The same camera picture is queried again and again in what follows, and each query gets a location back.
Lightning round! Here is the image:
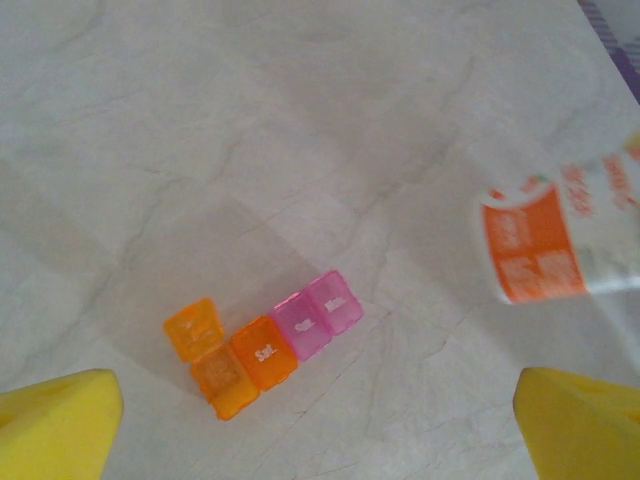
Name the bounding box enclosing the orange pill box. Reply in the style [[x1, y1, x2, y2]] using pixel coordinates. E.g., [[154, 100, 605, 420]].
[[163, 297, 300, 422]]

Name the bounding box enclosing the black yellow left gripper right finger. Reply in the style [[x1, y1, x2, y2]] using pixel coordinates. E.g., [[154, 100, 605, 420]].
[[513, 367, 640, 480]]

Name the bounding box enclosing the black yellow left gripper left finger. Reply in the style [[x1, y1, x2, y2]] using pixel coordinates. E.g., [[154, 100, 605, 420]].
[[0, 368, 125, 480]]

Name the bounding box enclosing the white orange pill bottle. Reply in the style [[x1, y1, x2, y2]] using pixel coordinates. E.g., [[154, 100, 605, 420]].
[[472, 127, 640, 306]]

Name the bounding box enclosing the pink pill box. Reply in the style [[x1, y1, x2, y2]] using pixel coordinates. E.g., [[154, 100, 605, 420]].
[[267, 269, 365, 362]]

